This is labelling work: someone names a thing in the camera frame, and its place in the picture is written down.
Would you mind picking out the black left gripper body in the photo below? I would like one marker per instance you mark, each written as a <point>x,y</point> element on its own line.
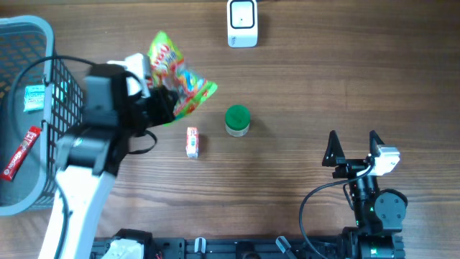
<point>153,110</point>

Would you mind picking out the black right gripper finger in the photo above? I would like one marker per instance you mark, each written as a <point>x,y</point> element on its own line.
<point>334,154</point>
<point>374,142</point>

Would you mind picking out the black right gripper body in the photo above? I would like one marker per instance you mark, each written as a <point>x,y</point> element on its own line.
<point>349,167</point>

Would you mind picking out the green Haribo candy bag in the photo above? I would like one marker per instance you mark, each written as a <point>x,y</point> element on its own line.
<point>169,69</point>

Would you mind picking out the small orange white box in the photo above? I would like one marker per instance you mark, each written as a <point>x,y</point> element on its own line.
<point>192,147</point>

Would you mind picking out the green lid small jar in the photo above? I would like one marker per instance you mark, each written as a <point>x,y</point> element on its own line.
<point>237,120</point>

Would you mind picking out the mint wet wipes packet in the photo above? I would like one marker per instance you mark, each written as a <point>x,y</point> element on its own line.
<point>34,98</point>

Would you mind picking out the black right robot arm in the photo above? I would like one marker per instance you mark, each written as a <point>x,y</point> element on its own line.
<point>379,214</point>

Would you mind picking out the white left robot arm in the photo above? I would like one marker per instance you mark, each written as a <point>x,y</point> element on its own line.
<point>89,155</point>

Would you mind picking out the white barcode scanner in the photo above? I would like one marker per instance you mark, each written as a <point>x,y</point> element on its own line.
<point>242,23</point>

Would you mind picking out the grey plastic mesh basket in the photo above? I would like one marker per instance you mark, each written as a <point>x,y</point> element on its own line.
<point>25,39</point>

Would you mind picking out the red snack stick packet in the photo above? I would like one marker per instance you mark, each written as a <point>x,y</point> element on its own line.
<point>13,166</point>

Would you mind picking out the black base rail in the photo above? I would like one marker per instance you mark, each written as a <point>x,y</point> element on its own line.
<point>180,248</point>

